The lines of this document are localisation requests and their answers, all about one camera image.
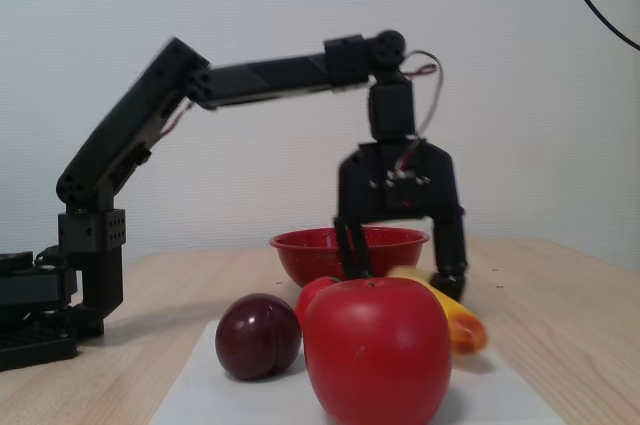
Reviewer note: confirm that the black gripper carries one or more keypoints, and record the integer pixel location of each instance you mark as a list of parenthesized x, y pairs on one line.
[(367, 195)]

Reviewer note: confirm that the yellow toy banana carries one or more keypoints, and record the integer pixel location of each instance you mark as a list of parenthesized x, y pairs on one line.
[(465, 330)]

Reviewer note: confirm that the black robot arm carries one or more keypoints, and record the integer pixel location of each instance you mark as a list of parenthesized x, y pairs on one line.
[(275, 75)]

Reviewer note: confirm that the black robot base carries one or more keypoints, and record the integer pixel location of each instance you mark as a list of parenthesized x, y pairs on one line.
[(30, 290)]

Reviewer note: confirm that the red speckled bowl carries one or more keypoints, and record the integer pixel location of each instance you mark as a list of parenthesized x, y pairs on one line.
[(310, 255)]

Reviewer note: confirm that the red toy apple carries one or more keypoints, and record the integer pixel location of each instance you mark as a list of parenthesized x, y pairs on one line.
[(375, 355)]

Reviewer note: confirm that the dark purple toy plum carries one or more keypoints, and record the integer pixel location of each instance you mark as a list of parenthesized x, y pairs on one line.
[(257, 337)]

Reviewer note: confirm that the white paper sheet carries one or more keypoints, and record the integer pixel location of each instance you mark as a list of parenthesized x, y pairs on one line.
[(200, 395)]

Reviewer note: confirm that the black grid clamp plate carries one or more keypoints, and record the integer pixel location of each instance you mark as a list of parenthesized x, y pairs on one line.
[(35, 345)]

